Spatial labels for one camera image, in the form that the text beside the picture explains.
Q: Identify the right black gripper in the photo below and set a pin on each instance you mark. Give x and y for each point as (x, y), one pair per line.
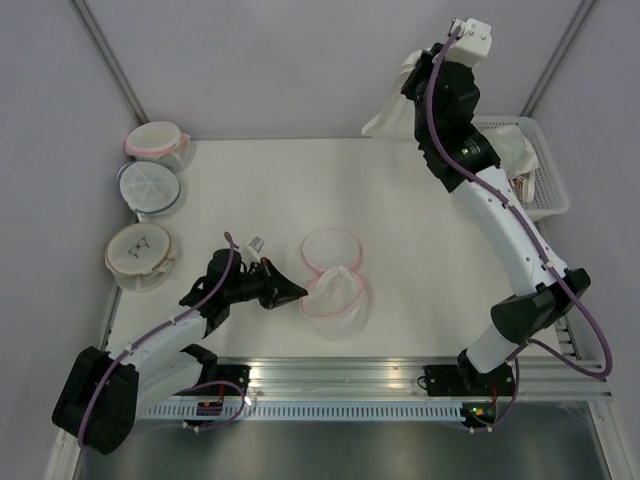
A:
(425, 65)

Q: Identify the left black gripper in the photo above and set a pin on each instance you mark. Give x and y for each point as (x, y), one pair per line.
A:
(279, 290)

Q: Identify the pink-zip white laundry bag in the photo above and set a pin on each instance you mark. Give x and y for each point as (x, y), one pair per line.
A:
(337, 301)

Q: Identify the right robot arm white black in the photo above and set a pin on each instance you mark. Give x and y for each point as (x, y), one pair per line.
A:
(543, 286)

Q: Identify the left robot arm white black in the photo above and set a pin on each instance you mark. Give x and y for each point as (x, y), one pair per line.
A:
(107, 391)

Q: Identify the white cream bra in basket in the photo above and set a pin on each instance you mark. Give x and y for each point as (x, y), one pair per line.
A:
(518, 159)

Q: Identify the beige-trim round laundry bag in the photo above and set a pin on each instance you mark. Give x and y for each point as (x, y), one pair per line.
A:
(140, 257)

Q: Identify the blue-trim round laundry bag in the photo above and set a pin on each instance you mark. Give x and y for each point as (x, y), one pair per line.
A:
(149, 189)

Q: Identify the pink-trim laundry bag rear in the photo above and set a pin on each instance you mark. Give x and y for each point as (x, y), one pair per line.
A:
(162, 142)

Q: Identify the white plastic basket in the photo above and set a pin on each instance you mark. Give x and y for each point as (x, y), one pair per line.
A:
(551, 197)

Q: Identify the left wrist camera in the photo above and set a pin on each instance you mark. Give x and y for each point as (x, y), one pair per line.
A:
(254, 248)

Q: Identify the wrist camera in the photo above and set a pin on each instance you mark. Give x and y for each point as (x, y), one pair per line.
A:
(472, 42)
(254, 248)

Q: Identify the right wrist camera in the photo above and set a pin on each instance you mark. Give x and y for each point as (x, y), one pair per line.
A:
(472, 42)

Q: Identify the right corner aluminium post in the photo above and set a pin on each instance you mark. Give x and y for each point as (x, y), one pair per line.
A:
(559, 55)

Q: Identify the corner aluminium post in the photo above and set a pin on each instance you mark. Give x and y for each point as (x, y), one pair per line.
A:
(559, 55)
(107, 56)

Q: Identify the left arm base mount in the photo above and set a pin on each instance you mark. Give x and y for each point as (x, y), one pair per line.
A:
(215, 382)

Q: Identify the white slotted cable duct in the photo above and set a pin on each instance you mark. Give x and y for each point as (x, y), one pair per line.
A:
(183, 410)

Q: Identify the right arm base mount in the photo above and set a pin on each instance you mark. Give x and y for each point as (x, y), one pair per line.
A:
(447, 380)

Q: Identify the aluminium rail front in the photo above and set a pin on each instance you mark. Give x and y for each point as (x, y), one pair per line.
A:
(541, 378)

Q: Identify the left corner aluminium post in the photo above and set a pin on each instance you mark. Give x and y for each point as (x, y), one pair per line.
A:
(107, 56)

